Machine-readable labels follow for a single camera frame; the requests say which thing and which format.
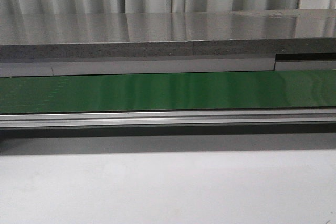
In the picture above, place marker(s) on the green conveyor belt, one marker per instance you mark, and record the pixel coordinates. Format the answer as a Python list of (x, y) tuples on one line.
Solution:
[(168, 91)]

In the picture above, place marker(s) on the grey conveyor back rail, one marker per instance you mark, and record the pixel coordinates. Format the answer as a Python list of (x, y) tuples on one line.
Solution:
[(167, 64)]

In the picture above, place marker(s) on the aluminium conveyor front rail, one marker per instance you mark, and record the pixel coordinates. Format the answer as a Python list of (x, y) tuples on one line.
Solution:
[(35, 121)]

